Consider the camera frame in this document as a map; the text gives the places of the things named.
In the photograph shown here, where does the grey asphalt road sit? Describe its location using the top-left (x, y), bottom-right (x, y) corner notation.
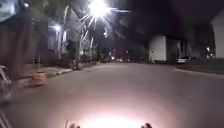
top-left (0, 61), bottom-right (224, 128)

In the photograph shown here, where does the tree trunk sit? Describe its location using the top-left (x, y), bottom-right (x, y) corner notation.
top-left (64, 3), bottom-right (83, 71)

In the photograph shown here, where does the white building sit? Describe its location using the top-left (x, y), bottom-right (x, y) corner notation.
top-left (147, 33), bottom-right (168, 64)

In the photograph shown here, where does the street lamp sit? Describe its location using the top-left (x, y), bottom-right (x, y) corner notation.
top-left (87, 0), bottom-right (111, 20)

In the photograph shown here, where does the building with lit front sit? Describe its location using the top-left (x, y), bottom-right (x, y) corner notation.
top-left (31, 13), bottom-right (101, 67)

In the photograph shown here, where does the grey pavement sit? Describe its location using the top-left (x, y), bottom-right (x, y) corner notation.
top-left (20, 61), bottom-right (98, 81)

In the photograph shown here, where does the robot's own part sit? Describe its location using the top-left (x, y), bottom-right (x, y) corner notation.
top-left (141, 122), bottom-right (153, 128)
top-left (69, 123), bottom-right (81, 128)

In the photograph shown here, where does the raised pavement with kerb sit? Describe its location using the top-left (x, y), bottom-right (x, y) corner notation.
top-left (173, 58), bottom-right (224, 76)

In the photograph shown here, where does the bicycle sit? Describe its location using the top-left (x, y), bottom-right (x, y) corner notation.
top-left (0, 65), bottom-right (12, 107)

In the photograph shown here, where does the dark wall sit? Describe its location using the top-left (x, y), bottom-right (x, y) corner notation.
top-left (0, 13), bottom-right (34, 80)

